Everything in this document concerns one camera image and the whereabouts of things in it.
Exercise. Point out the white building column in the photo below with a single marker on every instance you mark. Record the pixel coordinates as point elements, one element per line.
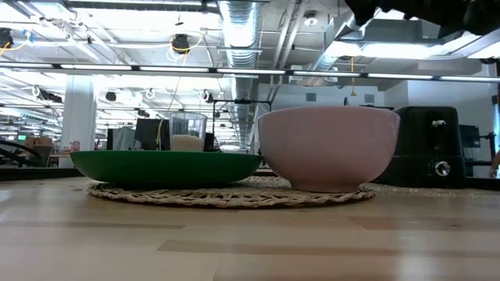
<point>78,117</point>

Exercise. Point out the round woven straw placemat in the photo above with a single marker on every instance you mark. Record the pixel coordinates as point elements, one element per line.
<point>218,197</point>

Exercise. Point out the small glass with milk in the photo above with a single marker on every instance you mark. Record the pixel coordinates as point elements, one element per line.
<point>187,140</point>

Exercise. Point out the round green plate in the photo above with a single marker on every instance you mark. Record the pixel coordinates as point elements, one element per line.
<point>164,168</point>

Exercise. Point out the black two-slot toaster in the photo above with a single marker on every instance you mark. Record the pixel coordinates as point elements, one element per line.
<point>422,156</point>

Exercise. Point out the round ceramic bowl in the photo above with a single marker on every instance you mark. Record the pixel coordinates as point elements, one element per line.
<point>328,148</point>

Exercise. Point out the black table edge rail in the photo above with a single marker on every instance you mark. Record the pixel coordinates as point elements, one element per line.
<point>35,174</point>

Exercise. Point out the black curved office chair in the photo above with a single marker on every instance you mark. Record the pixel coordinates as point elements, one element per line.
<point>19,150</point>

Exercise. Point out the black ceiling dome camera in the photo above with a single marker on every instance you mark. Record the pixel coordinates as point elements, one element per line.
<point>181,43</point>

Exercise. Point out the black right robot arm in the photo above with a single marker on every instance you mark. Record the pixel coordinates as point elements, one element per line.
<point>484,15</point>

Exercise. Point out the dark computer monitor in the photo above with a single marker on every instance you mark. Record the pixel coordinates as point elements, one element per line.
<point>150,134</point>

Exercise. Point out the long ceiling light strip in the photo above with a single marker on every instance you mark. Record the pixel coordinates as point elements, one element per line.
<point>250,71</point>

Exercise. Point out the silver ventilation duct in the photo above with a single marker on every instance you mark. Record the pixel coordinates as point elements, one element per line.
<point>239,31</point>

